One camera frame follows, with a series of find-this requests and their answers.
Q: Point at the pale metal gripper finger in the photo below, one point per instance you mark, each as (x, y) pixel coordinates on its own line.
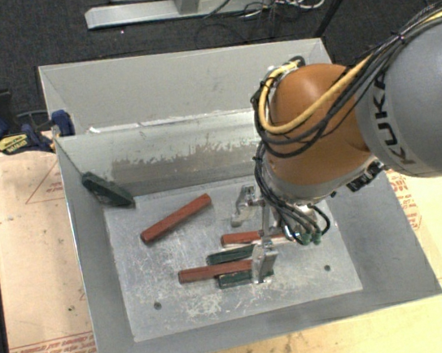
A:
(245, 198)
(263, 261)

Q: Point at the grey metal bin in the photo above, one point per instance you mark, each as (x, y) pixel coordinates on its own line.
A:
(190, 299)

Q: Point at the dark green flat block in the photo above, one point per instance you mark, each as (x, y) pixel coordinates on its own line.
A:
(234, 279)
(105, 189)
(228, 255)

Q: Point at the red-brown flat block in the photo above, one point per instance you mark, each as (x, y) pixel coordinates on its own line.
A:
(214, 271)
(176, 218)
(238, 238)

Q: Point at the black cylinder on white bracket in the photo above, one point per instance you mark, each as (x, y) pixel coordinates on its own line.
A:
(363, 180)

